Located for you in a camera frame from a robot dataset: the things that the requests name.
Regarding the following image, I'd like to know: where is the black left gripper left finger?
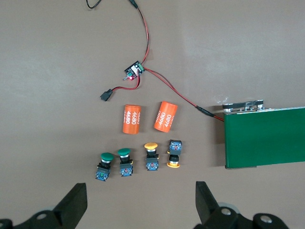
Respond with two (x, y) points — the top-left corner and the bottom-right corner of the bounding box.
(0, 182), (88, 229)

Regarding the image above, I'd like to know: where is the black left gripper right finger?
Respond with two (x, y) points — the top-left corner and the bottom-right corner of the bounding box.
(194, 181), (290, 229)

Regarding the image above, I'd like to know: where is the green mushroom push button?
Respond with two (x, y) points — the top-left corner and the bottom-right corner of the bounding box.
(117, 147), (134, 178)
(94, 152), (114, 182)

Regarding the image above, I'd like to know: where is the yellow mushroom push button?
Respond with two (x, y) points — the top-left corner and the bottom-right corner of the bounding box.
(166, 139), (183, 169)
(143, 142), (160, 173)

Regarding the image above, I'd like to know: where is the orange 4680 cylinder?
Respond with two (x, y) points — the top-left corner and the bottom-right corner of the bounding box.
(122, 104), (143, 135)
(153, 101), (179, 134)

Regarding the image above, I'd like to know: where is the green conveyor belt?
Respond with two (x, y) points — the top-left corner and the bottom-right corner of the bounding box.
(221, 99), (305, 170)

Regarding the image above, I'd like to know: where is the red-black conveyor motor lead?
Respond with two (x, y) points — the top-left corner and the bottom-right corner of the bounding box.
(142, 67), (225, 122)

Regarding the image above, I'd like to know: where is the red-black lead with black plug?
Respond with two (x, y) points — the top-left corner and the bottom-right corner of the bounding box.
(99, 71), (141, 102)

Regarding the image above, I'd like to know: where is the black speed controller board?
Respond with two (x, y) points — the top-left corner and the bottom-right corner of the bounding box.
(122, 60), (146, 81)

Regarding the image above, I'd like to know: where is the red-black power supply lead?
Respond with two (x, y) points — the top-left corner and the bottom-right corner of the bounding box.
(85, 0), (152, 64)

